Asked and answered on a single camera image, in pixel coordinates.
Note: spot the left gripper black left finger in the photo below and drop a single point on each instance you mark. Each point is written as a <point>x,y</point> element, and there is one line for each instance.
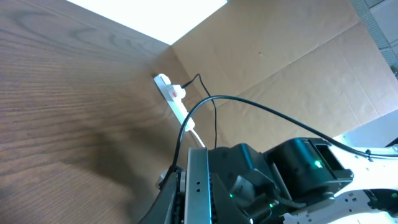
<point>168,207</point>

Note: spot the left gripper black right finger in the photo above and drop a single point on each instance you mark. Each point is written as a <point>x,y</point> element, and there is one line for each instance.
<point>225,208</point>

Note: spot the white power strip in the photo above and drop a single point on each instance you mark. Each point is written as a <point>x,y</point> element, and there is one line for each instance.
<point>173,95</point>

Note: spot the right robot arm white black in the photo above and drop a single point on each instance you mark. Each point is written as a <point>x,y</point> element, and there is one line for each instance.
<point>302,180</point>

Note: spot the brown cardboard sheet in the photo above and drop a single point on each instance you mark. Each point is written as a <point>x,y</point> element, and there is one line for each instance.
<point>274,64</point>

